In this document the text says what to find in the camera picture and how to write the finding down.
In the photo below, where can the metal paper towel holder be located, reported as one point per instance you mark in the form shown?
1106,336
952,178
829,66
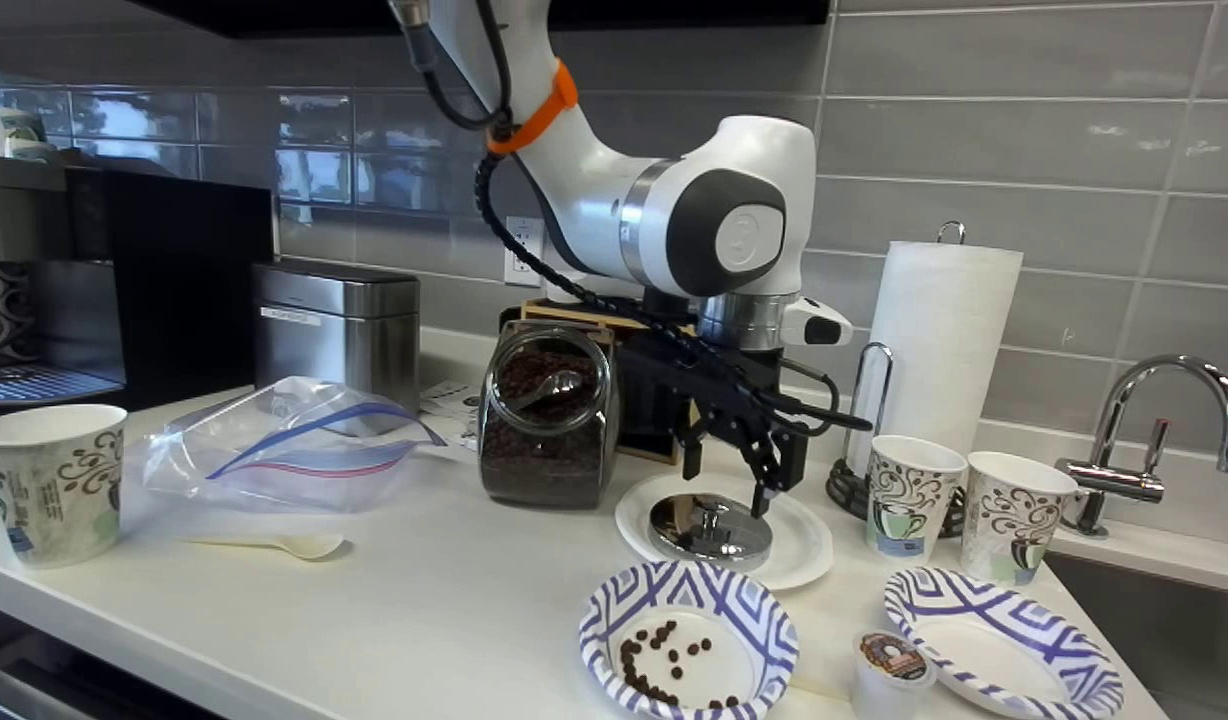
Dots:
868,403

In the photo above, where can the stainless steel countertop bin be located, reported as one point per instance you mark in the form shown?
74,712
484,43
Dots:
339,326

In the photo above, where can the metal coffee scoop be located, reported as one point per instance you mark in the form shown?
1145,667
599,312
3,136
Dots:
543,384

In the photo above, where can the plain white paper plate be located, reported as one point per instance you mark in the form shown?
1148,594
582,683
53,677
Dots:
806,541

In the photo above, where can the chrome kitchen faucet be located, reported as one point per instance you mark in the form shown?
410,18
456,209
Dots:
1145,472

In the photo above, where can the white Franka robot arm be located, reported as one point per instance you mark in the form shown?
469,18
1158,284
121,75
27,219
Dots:
599,203

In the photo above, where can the black coffee machine with screen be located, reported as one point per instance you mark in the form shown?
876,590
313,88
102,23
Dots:
175,281

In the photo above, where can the clear plastic zip bag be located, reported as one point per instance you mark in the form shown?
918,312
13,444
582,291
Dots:
284,444

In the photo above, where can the white paper towel roll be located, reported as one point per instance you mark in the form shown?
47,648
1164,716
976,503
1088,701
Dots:
936,345

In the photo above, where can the white wall outlet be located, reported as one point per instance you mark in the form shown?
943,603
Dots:
519,267

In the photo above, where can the dark overhead cabinet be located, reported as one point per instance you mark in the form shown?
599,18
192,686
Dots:
279,10

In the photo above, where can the patterned paper cup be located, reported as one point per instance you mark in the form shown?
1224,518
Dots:
1017,514
53,482
913,492

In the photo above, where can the white plastic spoon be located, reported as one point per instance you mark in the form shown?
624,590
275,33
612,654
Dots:
275,541

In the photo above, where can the empty blue patterned paper bowl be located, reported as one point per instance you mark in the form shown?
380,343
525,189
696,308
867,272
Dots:
996,654

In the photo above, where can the patterned bowl with coffee beans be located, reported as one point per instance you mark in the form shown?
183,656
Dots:
688,603

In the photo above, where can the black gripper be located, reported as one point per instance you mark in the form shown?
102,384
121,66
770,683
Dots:
733,403

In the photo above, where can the glass jar of coffee beans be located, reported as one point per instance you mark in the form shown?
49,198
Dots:
551,462

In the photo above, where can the dark kitchen sink basin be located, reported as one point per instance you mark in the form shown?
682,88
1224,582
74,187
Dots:
1158,634

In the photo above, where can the round metal jar lid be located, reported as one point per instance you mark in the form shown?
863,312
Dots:
707,526

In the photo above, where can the small white coffee pod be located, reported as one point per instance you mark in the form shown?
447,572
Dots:
894,672

